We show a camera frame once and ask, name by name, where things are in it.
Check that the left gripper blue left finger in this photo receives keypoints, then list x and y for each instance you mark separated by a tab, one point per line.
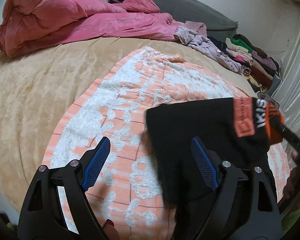
92	162

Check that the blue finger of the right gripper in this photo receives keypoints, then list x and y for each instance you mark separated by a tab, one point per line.
281	129

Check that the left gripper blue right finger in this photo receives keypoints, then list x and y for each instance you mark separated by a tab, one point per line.
205	165

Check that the black shirt with orange print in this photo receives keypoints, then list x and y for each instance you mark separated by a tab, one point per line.
237	136

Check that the stack of folded clothes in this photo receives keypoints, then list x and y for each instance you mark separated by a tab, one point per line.
260	70

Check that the person's right hand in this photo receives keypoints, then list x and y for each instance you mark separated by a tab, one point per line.
293	183

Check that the white satin curtain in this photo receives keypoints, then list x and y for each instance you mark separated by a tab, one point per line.
288	92

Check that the peach white patterned blanket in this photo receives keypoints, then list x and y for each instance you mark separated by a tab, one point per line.
127	190

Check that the tan plush bedspread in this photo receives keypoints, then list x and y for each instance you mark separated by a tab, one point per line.
37	89

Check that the lilac crumpled garment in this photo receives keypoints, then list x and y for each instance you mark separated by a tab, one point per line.
194	35

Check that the grey headboard cushion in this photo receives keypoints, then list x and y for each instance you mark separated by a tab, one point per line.
218	25

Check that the pink quilt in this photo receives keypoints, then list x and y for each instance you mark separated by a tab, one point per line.
31	25

